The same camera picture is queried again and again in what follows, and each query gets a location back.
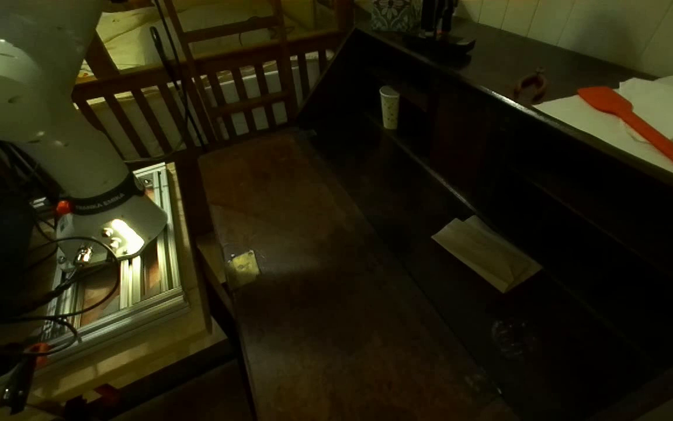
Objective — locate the red and black clamp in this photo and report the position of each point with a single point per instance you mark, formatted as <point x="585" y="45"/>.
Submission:
<point x="21" y="377"/>

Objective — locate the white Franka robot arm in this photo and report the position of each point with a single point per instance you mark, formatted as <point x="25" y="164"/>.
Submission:
<point x="40" y="101"/>

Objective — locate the red round button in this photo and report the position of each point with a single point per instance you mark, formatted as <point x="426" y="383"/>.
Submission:
<point x="60" y="206"/>

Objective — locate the patterned ceramic vase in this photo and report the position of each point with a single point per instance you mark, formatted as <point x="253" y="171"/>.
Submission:
<point x="392" y="12"/>

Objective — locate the small dark reddish object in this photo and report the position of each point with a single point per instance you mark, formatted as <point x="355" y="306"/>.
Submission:
<point x="530" y="88"/>

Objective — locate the dark wooden cabinet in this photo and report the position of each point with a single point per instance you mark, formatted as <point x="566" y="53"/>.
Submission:
<point x="430" y="234"/>

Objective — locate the orange plastic spatula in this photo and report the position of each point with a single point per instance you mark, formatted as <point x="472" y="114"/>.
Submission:
<point x="648" y="131"/>

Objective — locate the wooden crib railing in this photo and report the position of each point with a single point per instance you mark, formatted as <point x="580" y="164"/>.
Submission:
<point x="227" y="85"/>

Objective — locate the aluminium base frame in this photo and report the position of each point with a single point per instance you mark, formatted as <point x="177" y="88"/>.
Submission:
<point x="151" y="282"/>

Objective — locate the wooden ladder-back chair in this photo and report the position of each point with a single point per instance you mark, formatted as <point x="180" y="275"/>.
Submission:
<point x="227" y="28"/>

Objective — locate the black remote control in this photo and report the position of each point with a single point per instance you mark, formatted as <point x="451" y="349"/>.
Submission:
<point x="449" y="45"/>

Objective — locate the thin black rod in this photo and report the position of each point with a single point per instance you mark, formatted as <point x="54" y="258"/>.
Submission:
<point x="176" y="85"/>

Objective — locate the brass hinge plate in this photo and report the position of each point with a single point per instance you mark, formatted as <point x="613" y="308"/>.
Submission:
<point x="240" y="268"/>

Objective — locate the folded white envelope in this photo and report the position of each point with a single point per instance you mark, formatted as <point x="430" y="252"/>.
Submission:
<point x="489" y="254"/>

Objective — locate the light wooden platform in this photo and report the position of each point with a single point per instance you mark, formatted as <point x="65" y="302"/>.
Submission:
<point x="140" y="351"/>

